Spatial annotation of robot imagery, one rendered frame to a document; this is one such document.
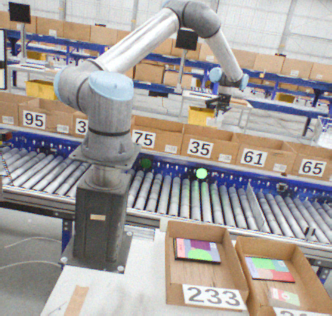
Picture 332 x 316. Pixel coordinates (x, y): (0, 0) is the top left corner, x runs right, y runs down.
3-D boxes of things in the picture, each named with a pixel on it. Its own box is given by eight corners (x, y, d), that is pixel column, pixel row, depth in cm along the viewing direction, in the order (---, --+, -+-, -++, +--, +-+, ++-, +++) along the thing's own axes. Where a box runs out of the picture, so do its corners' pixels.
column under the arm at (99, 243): (124, 274, 112) (133, 201, 100) (57, 264, 111) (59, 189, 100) (133, 234, 136) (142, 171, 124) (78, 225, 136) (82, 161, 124)
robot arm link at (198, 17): (216, -4, 118) (252, 78, 175) (191, -6, 125) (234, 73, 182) (202, 21, 118) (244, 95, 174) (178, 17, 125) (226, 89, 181)
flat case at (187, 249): (220, 264, 123) (221, 262, 122) (176, 259, 122) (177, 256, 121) (215, 243, 135) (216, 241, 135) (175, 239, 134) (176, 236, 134)
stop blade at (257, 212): (259, 233, 158) (264, 220, 155) (244, 194, 201) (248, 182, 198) (260, 234, 158) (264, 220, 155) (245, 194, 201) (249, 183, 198)
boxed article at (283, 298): (296, 315, 106) (300, 306, 104) (268, 306, 107) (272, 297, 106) (293, 303, 111) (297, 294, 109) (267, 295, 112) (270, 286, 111)
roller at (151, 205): (143, 218, 158) (144, 210, 156) (155, 178, 206) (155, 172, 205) (153, 220, 158) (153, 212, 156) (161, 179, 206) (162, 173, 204)
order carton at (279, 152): (233, 166, 203) (240, 143, 197) (229, 152, 230) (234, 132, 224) (290, 175, 202) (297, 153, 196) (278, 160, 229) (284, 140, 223)
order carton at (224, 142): (178, 156, 204) (183, 133, 198) (180, 143, 232) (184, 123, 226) (234, 166, 203) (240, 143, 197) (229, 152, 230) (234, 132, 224)
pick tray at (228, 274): (164, 305, 102) (169, 283, 98) (164, 237, 137) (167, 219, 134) (243, 313, 103) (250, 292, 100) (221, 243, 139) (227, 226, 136)
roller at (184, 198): (178, 225, 157) (180, 217, 155) (181, 183, 206) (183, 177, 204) (187, 226, 157) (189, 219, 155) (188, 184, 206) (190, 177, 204)
